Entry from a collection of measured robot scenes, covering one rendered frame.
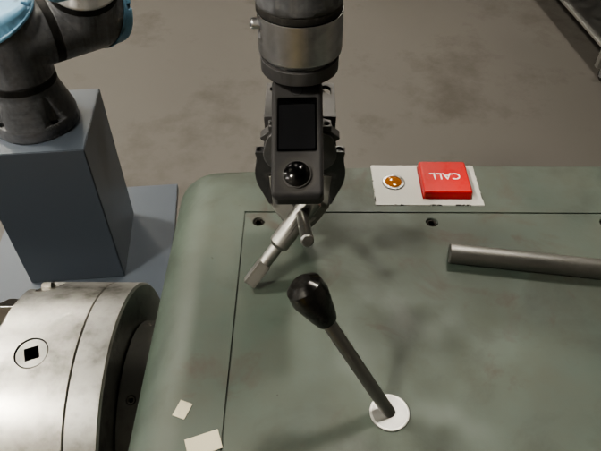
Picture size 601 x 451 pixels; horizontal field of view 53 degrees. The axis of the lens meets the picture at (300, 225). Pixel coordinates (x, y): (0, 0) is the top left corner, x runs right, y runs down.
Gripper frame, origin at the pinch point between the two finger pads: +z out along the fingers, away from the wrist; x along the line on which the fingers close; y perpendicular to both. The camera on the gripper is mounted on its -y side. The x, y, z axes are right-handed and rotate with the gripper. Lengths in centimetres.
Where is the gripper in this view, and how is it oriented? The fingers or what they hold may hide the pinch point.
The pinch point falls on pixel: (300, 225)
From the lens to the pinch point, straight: 66.9
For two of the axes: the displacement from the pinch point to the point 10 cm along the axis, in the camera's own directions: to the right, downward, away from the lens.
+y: 0.1, -7.1, 7.1
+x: -10.0, 0.0, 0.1
